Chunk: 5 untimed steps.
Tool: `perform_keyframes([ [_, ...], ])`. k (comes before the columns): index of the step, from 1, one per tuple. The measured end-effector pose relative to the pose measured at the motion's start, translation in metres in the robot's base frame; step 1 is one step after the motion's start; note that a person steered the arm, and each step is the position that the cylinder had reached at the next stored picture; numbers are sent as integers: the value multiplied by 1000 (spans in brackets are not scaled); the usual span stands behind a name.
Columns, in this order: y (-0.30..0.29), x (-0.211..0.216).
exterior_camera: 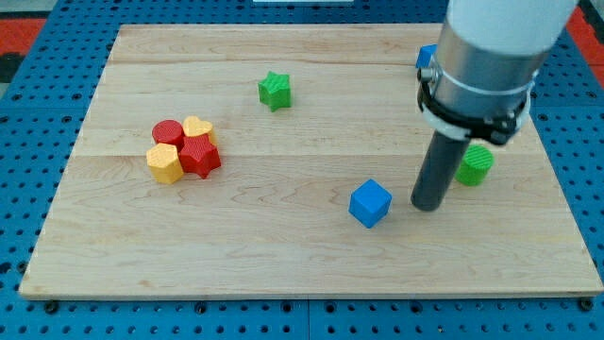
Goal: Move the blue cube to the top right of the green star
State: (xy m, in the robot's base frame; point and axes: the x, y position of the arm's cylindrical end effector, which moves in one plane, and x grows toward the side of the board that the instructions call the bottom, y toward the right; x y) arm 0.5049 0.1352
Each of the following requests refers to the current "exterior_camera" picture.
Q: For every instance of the red star block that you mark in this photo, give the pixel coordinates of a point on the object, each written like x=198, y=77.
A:
x=199, y=155

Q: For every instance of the blue block behind arm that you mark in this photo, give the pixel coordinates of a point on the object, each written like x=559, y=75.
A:
x=425, y=55

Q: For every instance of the green star block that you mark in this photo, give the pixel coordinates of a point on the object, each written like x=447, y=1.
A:
x=275, y=91

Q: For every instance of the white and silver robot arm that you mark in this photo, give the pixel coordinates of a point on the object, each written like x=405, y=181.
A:
x=478, y=81

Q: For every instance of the wooden board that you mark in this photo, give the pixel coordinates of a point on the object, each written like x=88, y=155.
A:
x=272, y=221

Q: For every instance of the blue cube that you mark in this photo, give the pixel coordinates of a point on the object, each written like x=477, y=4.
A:
x=369, y=203

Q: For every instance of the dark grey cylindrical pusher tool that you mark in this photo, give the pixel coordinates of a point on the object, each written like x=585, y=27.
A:
x=439, y=167

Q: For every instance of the green cylinder block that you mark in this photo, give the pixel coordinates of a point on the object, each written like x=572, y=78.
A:
x=475, y=165

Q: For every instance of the yellow hexagon block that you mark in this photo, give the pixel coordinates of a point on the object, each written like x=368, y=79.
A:
x=164, y=164

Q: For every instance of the red cylinder block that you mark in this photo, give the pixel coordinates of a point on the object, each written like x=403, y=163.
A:
x=168, y=132

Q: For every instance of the yellow heart block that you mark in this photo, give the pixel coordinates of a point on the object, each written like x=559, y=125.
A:
x=193, y=126

